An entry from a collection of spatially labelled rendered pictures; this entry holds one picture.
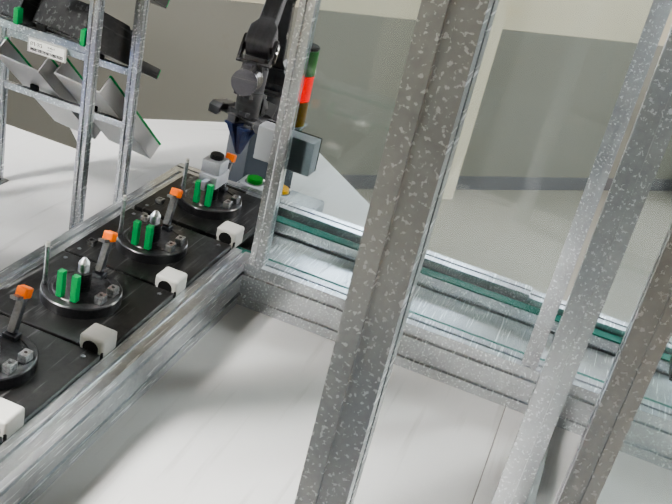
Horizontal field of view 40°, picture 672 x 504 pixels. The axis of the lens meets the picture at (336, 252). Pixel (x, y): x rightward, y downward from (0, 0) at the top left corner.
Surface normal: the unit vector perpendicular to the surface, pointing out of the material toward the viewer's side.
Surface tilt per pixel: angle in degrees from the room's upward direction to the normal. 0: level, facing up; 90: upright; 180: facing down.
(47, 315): 0
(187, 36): 90
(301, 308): 90
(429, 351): 90
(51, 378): 0
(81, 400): 0
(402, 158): 90
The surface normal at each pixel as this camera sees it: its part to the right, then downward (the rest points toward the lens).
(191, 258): 0.21, -0.87
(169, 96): 0.41, 0.49
